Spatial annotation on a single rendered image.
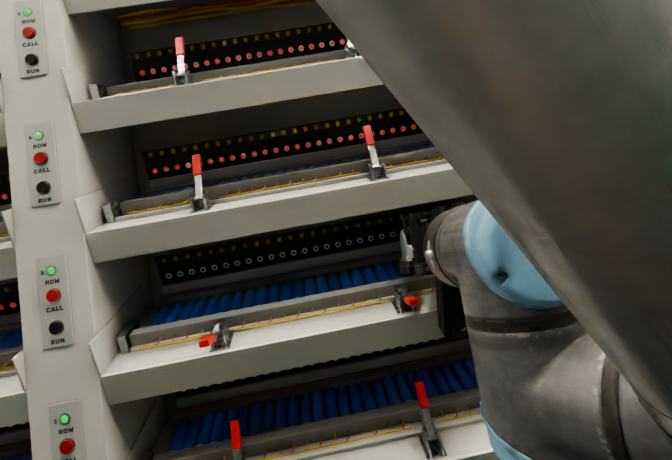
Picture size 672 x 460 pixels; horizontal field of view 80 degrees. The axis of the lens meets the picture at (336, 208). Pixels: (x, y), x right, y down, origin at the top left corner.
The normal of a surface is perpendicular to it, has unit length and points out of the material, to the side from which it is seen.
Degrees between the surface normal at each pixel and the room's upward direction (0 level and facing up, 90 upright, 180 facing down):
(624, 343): 131
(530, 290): 86
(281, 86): 111
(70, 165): 90
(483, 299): 89
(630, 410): 72
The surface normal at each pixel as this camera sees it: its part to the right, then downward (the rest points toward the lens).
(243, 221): 0.10, 0.22
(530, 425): -0.76, 0.15
